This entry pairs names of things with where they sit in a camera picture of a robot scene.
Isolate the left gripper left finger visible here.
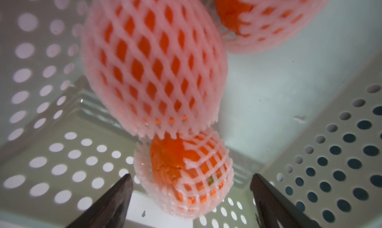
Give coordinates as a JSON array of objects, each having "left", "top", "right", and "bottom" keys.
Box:
[{"left": 67, "top": 174, "right": 133, "bottom": 228}]

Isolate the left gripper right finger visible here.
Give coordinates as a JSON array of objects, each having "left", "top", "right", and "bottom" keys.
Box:
[{"left": 250, "top": 173, "right": 319, "bottom": 228}]

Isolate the netted orange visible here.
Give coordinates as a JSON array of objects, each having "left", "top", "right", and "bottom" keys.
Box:
[
  {"left": 133, "top": 128, "right": 234, "bottom": 220},
  {"left": 81, "top": 0, "right": 228, "bottom": 138},
  {"left": 214, "top": 0, "right": 330, "bottom": 54}
]

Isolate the green plastic basket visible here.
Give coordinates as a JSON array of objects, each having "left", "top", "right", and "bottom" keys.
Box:
[{"left": 1, "top": 0, "right": 382, "bottom": 228}]

